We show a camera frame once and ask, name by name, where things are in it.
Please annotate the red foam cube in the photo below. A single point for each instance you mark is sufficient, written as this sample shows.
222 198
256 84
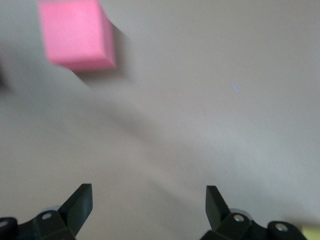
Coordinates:
75 35

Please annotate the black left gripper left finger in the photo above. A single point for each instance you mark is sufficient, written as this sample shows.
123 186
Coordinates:
77 210

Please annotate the table cover sheet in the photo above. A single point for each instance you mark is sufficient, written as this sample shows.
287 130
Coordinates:
200 125

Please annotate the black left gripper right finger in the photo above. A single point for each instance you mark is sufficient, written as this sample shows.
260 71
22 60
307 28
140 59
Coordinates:
217 212

